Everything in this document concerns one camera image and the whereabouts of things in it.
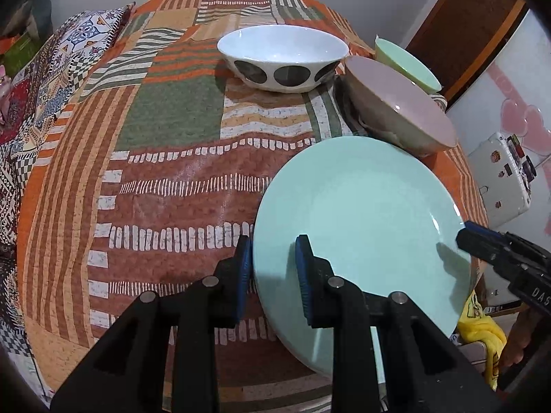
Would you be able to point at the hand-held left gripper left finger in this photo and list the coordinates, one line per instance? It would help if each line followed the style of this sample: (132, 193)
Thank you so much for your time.
(245, 262)

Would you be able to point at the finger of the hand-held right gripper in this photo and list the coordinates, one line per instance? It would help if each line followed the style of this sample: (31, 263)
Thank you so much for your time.
(486, 232)
(480, 249)

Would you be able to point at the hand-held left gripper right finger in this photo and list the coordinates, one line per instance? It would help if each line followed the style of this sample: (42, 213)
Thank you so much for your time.
(303, 275)

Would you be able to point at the mint green plate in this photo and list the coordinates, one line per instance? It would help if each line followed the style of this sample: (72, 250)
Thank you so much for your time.
(366, 206)

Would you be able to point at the pink bowl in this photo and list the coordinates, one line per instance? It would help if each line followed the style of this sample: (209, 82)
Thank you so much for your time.
(396, 94)

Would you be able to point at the mint green bowl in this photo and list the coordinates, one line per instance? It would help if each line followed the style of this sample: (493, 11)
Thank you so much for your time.
(400, 62)

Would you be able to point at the white bowl with dark dots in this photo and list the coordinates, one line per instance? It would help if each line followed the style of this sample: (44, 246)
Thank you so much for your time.
(280, 45)

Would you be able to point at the person's right forearm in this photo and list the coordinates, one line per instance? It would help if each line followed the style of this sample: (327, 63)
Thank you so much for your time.
(521, 335)

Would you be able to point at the white suitcase with stickers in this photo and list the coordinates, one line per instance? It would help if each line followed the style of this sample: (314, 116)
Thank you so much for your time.
(499, 180)

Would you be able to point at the yellow cloth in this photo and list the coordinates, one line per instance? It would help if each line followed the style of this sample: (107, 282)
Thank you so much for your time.
(482, 331)

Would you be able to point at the pink heart stickers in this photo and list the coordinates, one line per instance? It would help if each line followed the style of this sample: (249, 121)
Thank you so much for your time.
(527, 124)

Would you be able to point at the striped patchwork bedspread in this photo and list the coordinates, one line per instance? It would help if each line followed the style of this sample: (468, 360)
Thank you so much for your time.
(172, 137)

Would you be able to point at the white sliding wardrobe door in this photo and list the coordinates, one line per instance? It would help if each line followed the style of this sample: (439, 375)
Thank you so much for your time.
(495, 81)

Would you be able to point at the brown wooden door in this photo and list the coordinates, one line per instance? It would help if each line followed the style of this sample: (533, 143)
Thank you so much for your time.
(460, 21)

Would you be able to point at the patterned quilt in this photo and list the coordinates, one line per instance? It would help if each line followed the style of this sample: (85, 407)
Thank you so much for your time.
(38, 107)

